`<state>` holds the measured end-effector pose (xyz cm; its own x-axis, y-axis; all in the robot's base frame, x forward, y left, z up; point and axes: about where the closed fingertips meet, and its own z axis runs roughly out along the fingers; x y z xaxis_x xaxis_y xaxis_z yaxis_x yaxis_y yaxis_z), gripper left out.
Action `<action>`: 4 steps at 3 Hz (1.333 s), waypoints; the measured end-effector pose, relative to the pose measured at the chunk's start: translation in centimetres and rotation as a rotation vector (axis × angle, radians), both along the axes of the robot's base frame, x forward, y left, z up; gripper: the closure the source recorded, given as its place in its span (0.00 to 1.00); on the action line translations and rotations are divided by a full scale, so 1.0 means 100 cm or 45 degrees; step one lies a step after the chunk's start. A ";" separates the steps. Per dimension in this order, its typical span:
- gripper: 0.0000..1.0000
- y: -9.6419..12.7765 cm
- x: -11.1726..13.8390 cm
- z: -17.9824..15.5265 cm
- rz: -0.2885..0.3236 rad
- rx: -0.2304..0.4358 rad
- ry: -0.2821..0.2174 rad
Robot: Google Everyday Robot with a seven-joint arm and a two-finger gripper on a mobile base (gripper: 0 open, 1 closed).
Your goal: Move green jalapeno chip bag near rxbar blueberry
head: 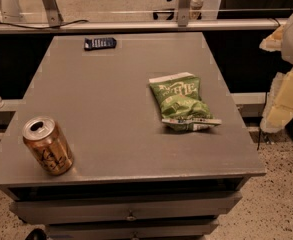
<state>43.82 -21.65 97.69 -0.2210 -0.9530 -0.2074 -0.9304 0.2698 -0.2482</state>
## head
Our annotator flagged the lower grey drawer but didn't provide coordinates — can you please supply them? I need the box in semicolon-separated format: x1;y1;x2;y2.
47;219;218;240

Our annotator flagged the blue rxbar blueberry bar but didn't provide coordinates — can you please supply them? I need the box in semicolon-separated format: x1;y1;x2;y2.
84;37;117;51

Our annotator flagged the grey drawer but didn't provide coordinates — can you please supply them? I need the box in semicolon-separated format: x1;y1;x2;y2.
47;219;218;240
10;191;242;225

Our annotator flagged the green jalapeno chip bag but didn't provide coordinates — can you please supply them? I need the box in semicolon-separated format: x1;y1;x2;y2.
149;72;222;131

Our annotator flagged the grey side shelf right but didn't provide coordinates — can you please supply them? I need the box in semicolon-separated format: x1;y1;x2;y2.
232;92;266;117

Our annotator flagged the grey metal rail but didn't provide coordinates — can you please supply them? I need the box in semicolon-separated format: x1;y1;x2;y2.
0;18;287;34

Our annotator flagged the black thin hanging cable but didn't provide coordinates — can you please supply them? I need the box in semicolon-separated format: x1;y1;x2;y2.
256;100;268;152

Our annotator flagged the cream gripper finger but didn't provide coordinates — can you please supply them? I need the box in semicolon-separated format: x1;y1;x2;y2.
260;68;293;133
259;26;284;52

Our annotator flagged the left metal bracket post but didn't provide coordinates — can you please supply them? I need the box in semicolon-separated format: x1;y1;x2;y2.
42;0;63;27

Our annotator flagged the upper grey drawer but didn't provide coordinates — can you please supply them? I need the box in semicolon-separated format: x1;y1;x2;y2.
10;191;242;225

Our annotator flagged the metal bracket post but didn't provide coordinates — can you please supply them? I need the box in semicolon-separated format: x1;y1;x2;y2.
42;0;63;27
177;0;191;27

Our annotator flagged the centre metal bracket post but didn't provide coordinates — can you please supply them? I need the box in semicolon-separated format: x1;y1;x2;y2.
177;0;191;27

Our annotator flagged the orange soda can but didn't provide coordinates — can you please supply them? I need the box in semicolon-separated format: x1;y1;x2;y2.
22;116;74;175

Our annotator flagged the black cable on rail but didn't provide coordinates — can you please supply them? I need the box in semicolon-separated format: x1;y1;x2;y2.
0;19;90;30

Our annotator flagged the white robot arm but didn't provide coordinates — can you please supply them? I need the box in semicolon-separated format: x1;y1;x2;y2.
259;14;293;133

